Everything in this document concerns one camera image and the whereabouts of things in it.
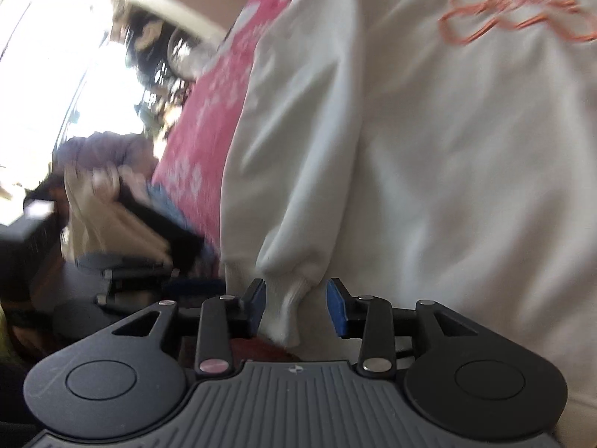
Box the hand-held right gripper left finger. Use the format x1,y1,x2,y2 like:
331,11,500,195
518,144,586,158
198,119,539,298
112,279,266,379

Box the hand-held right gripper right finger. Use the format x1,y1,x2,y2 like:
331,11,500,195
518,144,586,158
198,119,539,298
326,278,479,376

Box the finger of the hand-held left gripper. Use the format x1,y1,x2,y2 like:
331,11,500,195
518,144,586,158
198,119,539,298
96,279,225,314
77,252,182,286

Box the white sweatshirt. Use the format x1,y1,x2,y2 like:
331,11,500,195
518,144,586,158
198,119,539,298
218,0,597,448

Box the beige folded garment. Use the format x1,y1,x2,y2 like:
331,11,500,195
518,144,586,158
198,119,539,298
64,168,172,263

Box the red floral blanket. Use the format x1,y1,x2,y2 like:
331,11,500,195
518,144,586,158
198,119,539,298
151,0,311,255

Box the bright window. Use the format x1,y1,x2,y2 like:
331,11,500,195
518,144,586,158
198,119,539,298
0,0,225,178

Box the wheelchair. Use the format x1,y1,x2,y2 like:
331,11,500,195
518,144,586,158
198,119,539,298
124,2,221,119

